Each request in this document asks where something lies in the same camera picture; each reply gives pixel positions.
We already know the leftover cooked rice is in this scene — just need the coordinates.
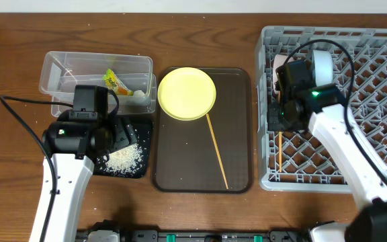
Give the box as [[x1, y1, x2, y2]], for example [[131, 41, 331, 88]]
[[96, 144, 146, 177]]

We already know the light blue bowl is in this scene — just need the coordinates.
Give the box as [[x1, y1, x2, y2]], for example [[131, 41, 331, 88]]
[[310, 50, 333, 87]]

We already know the white tissue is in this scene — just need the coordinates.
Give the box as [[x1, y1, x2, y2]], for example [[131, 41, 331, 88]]
[[132, 90, 150, 105]]

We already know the green snack wrapper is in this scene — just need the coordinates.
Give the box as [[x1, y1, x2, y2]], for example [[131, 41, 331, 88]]
[[103, 69, 134, 96]]

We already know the yellow plate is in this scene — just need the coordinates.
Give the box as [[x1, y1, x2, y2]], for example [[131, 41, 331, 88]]
[[157, 67, 217, 121]]

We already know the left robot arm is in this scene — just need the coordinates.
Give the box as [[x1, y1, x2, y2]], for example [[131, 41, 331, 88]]
[[30, 85, 136, 241]]

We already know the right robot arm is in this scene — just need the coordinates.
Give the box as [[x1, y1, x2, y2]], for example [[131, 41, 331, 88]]
[[273, 55, 387, 241]]

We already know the black waste tray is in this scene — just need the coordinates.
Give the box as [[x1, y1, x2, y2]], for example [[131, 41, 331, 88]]
[[54, 111, 154, 179]]

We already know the grey plastic dishwasher rack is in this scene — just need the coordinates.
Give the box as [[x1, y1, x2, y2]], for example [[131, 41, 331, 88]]
[[255, 26, 387, 193]]

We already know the lower clear plastic bin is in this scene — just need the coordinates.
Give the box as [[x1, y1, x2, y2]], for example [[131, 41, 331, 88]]
[[52, 73, 157, 115]]

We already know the clear plastic bin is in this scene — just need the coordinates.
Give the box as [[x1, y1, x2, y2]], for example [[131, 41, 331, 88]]
[[52, 73, 157, 115], [39, 51, 153, 96]]

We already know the upper clear plastic bin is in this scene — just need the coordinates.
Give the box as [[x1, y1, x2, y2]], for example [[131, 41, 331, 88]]
[[39, 51, 153, 96]]

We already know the dark brown serving tray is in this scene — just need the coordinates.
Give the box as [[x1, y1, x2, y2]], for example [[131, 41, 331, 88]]
[[152, 68, 253, 194]]

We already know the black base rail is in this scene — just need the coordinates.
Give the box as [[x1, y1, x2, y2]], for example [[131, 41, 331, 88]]
[[75, 220, 349, 242]]

